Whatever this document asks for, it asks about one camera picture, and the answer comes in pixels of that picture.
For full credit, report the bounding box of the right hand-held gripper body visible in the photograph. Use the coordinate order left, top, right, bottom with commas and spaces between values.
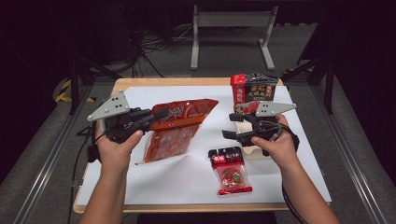
241, 101, 298, 147

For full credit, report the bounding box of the person's right hand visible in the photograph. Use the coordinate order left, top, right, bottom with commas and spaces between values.
250, 114, 301, 171

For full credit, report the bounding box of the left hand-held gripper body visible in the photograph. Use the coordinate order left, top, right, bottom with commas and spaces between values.
86, 90, 154, 145

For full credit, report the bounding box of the person's left hand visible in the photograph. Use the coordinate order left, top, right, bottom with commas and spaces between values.
94, 123, 145, 175

